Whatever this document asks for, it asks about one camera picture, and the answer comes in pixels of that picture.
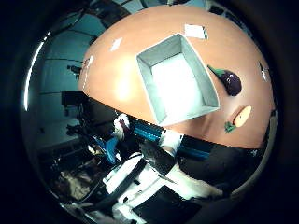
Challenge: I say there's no orange toy carrot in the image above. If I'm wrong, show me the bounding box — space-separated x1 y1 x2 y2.
224 105 252 134

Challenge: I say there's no purple toy eggplant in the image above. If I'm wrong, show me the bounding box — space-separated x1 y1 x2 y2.
207 64 243 97

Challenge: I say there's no grey open box container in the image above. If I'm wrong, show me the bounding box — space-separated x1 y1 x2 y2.
135 32 221 127

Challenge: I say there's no blue plastic object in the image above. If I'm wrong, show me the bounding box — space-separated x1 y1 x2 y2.
93 136 121 166

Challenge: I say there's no black equipment box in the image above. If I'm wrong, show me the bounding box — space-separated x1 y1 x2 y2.
61 90 87 108

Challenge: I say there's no white tag with red marks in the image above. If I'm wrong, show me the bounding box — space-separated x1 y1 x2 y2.
81 55 94 82

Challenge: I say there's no black and white tag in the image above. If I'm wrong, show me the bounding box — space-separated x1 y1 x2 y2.
259 62 271 83

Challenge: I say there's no large white paper tag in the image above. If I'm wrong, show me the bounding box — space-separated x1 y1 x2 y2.
183 22 209 41

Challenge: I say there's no white ceiling light strip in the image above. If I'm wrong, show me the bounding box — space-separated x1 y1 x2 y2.
22 31 52 112

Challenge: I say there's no blue aluminium rail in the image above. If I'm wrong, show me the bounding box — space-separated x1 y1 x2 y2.
132 121 216 161

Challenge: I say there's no black camera on stand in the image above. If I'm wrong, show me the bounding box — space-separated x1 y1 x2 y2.
66 64 83 76

